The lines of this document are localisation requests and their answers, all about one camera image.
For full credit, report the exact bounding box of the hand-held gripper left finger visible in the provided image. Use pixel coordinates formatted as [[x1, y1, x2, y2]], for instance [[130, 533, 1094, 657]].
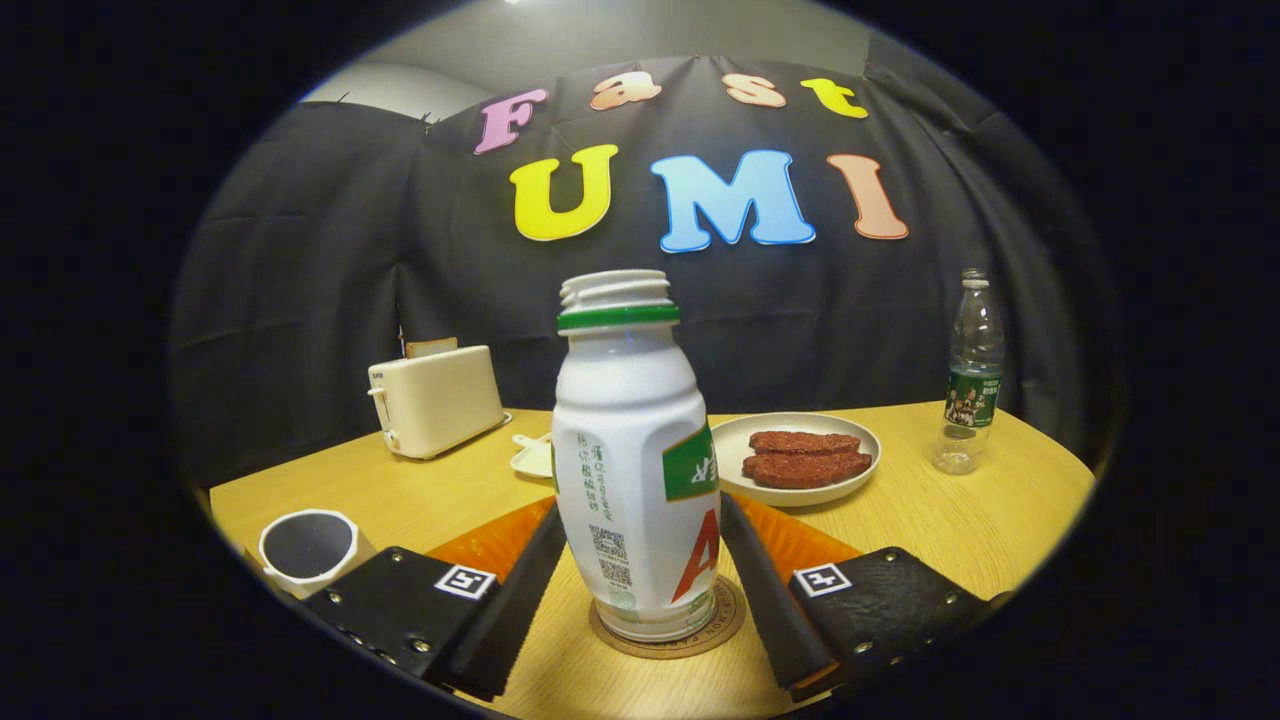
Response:
[[300, 497, 567, 701]]

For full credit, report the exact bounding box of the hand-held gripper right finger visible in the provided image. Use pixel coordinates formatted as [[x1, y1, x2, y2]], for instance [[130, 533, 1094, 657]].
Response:
[[718, 493, 1011, 703]]

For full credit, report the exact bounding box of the round wooden coaster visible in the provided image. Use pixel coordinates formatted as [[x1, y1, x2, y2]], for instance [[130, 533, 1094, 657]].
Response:
[[588, 575, 748, 660]]

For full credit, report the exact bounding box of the white juice bottle green ring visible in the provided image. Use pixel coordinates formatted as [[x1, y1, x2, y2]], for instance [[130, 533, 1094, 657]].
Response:
[[551, 269, 723, 643]]

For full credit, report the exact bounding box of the white cup with wooden handle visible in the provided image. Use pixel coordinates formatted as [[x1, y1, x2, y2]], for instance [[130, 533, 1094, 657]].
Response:
[[258, 509, 378, 601]]

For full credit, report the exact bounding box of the clear plastic water bottle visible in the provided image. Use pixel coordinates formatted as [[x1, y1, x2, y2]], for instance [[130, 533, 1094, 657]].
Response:
[[932, 268, 1006, 476]]

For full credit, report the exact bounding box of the white divided dish with beans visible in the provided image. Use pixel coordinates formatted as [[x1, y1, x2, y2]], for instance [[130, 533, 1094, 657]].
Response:
[[510, 432, 554, 479]]

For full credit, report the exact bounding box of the white round plate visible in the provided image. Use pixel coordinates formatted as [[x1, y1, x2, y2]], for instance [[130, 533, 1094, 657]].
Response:
[[710, 412, 883, 508]]

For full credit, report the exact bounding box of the wooden table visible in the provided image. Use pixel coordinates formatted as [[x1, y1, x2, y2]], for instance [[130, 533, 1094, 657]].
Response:
[[208, 400, 1098, 720]]

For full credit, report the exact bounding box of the cream toaster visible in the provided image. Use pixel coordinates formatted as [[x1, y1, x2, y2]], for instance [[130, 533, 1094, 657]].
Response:
[[367, 345, 508, 461]]

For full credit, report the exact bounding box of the black backdrop cloth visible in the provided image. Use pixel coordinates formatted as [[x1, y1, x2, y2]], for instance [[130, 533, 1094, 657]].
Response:
[[168, 35, 1121, 491]]

